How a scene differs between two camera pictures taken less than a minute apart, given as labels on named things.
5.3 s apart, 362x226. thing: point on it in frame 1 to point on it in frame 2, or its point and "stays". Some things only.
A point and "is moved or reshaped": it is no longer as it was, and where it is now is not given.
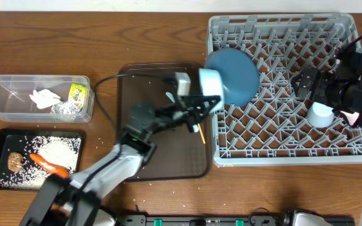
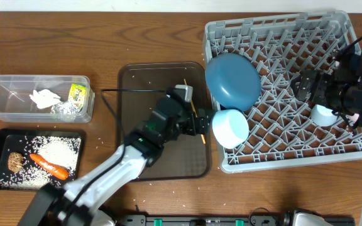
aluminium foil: [65, 107] stays
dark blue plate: [239, 73] is moved or reshaped
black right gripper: [322, 80] stays
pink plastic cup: [351, 117] stays
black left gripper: [184, 109] to [192, 122]
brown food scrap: [15, 161] stays
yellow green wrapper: [76, 95] stays
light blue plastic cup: [320, 115] is moved or reshaped
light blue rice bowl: [210, 83] to [230, 127]
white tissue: [44, 98] stays
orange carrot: [51, 167] stays
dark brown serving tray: [180, 154] stays
